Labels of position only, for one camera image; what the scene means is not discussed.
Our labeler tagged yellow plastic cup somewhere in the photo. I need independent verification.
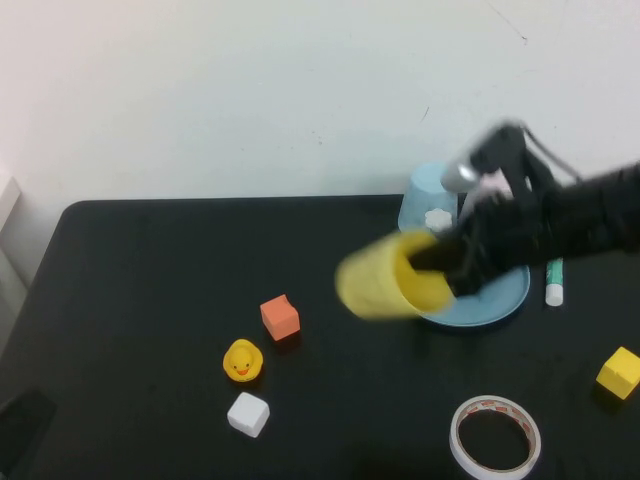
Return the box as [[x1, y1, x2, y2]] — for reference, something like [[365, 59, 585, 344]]
[[334, 229, 456, 320]]

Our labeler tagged yellow rubber duck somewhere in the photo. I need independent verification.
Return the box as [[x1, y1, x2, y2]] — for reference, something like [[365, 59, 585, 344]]
[[222, 338, 265, 384]]

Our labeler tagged pink plastic cup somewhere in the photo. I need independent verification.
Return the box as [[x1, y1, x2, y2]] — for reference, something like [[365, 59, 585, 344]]
[[479, 172, 514, 195]]

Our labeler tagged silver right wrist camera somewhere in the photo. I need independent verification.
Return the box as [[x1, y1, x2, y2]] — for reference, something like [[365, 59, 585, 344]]
[[439, 119, 532, 196]]

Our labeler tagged white foam cube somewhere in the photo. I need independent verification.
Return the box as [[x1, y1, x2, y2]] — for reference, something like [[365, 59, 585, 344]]
[[226, 391, 271, 439]]

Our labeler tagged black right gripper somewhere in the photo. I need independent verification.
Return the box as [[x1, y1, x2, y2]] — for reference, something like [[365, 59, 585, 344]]
[[409, 192, 551, 300]]

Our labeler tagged white green glue stick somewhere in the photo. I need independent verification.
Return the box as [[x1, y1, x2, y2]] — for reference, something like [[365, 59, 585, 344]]
[[544, 257, 566, 308]]

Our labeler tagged orange foam cube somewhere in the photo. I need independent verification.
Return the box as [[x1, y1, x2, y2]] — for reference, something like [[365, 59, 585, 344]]
[[259, 293, 301, 343]]

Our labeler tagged black right camera cable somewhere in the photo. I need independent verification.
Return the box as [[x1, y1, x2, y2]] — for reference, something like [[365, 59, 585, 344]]
[[519, 124, 584, 184]]

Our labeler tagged yellow foam cube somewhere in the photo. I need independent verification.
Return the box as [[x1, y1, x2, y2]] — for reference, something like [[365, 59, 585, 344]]
[[594, 345, 640, 401]]

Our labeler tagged white tape roll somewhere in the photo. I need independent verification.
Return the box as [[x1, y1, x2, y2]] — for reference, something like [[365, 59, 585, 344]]
[[448, 394, 542, 480]]

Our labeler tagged blue cup stand with posts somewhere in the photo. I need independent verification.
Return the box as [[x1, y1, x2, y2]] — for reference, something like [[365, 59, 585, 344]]
[[417, 208, 531, 330]]

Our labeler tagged light blue plastic cup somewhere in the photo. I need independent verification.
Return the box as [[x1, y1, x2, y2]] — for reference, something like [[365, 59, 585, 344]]
[[397, 162, 459, 236]]

